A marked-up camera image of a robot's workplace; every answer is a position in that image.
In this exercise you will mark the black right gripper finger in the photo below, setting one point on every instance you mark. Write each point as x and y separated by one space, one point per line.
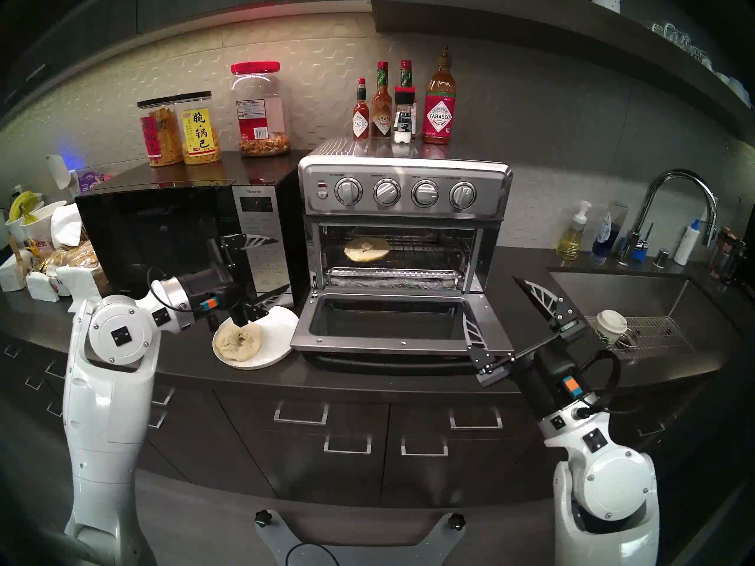
565 326
492 365

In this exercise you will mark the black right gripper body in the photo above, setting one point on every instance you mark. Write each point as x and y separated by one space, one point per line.
548 382

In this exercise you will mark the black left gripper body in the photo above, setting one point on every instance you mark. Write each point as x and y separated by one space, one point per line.
212 290

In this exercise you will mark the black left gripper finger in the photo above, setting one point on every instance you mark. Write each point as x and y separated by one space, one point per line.
256 310
242 242

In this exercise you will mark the round white plate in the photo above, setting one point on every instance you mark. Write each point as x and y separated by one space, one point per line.
277 329

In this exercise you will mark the dark crusted bagel half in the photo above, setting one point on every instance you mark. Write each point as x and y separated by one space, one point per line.
238 342

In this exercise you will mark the glass toaster oven door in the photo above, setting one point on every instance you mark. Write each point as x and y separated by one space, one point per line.
383 346

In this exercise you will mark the pale crusted bagel half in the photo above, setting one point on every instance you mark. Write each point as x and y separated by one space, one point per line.
367 250

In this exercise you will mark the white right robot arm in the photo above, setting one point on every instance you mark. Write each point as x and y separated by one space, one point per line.
613 488

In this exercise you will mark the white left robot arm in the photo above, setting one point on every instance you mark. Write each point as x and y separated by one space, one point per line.
118 335

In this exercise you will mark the black microwave oven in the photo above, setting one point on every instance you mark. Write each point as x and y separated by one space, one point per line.
147 234

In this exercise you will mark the silver oven control knob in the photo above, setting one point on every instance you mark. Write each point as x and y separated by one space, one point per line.
387 192
348 191
425 193
463 195

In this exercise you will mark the foil covered oven tray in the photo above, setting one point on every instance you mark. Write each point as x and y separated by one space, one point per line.
401 283

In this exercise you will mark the stainless steel toaster oven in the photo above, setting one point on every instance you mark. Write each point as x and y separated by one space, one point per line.
492 187

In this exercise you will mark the paper coffee cup white lid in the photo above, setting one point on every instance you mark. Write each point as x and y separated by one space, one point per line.
611 323

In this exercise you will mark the stainless steel sink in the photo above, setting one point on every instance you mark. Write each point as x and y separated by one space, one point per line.
625 290

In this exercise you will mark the yellow liquid soap dispenser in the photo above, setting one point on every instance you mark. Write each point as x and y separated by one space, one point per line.
570 243

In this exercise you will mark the blue dish soap bottle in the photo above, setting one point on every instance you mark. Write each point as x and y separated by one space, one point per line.
601 243

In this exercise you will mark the small blue sponge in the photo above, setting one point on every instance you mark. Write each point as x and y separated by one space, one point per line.
639 253

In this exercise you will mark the chrome gooseneck faucet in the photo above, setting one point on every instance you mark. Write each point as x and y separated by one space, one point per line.
631 243

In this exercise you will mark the small chrome sink cap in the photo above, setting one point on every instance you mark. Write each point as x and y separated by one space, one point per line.
661 258

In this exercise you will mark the yellow label snack jar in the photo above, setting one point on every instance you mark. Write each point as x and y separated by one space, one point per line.
199 131

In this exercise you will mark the tall clear tumbler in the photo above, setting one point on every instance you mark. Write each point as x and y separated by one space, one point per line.
619 212

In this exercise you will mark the clear jar red lid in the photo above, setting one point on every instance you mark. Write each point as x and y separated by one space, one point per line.
259 114

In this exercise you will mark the large white paper bag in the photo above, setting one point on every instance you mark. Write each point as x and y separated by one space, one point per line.
79 285

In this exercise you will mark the red label snack jar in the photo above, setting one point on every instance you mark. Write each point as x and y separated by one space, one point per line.
159 137

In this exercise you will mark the white bottle blue cap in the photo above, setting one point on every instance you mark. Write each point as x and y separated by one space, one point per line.
685 246

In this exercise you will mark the bagged bread loaf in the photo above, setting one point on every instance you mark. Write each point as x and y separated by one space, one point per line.
71 255

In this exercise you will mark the white crumpled paper bag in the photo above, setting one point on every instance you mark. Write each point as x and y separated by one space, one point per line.
66 226

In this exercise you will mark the black base knob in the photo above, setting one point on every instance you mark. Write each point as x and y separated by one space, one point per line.
263 518
456 521

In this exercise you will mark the purple snack packet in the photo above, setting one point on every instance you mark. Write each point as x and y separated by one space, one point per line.
91 180

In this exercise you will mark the small Tabasco sauce bottle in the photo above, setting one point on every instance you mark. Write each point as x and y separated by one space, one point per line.
360 125

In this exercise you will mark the small white paper bag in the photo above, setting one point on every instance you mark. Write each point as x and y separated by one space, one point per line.
42 288
10 276

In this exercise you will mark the copper lidded jar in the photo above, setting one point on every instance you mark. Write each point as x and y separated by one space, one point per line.
721 252

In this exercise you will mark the dark lower cabinet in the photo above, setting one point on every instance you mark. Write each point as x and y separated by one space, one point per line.
354 482

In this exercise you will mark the dark glass french press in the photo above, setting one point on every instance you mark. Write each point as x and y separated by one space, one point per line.
736 261

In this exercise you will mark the medium Tabasco sauce bottle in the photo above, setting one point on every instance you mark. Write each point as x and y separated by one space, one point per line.
382 119

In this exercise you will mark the black countertop appliance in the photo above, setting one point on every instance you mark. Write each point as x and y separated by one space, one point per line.
750 252

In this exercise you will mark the yellow banana bunch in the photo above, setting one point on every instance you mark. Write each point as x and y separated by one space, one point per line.
22 204

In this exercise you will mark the large Tabasco sriracha bottle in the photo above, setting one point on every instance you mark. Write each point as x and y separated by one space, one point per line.
439 117

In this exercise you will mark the green neck Tabasco bottle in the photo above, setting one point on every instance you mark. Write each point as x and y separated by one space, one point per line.
406 74

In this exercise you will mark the white mug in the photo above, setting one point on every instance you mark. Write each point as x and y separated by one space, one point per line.
741 92
724 78

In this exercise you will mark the clear drinking glass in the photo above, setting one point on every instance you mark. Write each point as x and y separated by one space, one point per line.
699 55
656 28
670 33

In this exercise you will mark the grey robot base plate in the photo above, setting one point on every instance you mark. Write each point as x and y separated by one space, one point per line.
277 547

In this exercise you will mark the dark open wall shelf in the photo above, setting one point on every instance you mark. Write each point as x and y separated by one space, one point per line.
531 22

